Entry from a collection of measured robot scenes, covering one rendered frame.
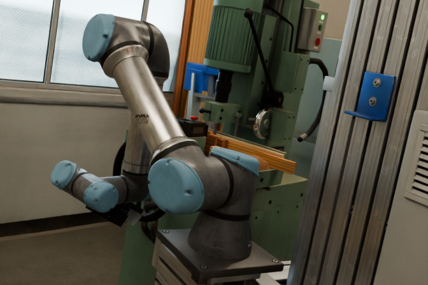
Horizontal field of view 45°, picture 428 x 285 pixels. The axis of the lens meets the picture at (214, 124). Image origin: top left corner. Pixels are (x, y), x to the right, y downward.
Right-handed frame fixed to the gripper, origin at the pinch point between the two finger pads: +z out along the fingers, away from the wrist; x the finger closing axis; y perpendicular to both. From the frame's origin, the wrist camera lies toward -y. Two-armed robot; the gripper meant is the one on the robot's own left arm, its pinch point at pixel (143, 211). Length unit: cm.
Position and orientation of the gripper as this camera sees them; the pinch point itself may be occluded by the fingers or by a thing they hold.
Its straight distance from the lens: 165.0
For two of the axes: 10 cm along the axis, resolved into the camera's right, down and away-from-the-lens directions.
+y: -4.9, 8.5, -2.1
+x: 7.2, 2.5, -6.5
